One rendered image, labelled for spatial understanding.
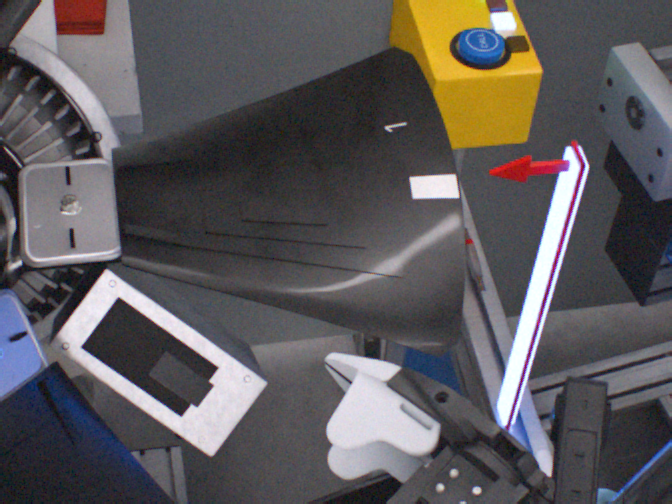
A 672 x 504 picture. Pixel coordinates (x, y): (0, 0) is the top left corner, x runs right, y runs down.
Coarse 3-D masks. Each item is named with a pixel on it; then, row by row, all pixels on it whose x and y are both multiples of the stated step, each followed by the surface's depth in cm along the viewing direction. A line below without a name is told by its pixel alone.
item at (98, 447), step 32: (32, 384) 87; (64, 384) 90; (0, 416) 84; (32, 416) 86; (64, 416) 88; (96, 416) 91; (0, 448) 84; (32, 448) 86; (64, 448) 88; (96, 448) 90; (0, 480) 83; (32, 480) 85; (64, 480) 87; (96, 480) 90; (128, 480) 92
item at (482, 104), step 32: (416, 0) 119; (448, 0) 119; (480, 0) 119; (416, 32) 117; (448, 32) 116; (512, 32) 117; (448, 64) 113; (480, 64) 113; (512, 64) 114; (448, 96) 114; (480, 96) 114; (512, 96) 115; (448, 128) 117; (480, 128) 117; (512, 128) 118
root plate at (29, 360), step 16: (0, 304) 87; (16, 304) 88; (0, 320) 87; (16, 320) 88; (0, 336) 86; (32, 336) 89; (16, 352) 87; (32, 352) 89; (0, 368) 86; (16, 368) 87; (32, 368) 88; (0, 384) 86; (16, 384) 87; (0, 400) 85
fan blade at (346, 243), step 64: (384, 64) 91; (192, 128) 89; (256, 128) 89; (320, 128) 89; (128, 192) 85; (192, 192) 85; (256, 192) 86; (320, 192) 86; (384, 192) 87; (128, 256) 82; (192, 256) 83; (256, 256) 83; (320, 256) 84; (384, 256) 85; (448, 256) 86; (384, 320) 83; (448, 320) 85
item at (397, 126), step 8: (408, 112) 90; (376, 120) 89; (384, 120) 89; (392, 120) 89; (400, 120) 89; (408, 120) 89; (376, 128) 89; (384, 128) 89; (392, 128) 89; (400, 128) 89; (408, 128) 89; (384, 136) 89; (392, 136) 89; (400, 136) 89; (408, 136) 89; (416, 136) 89
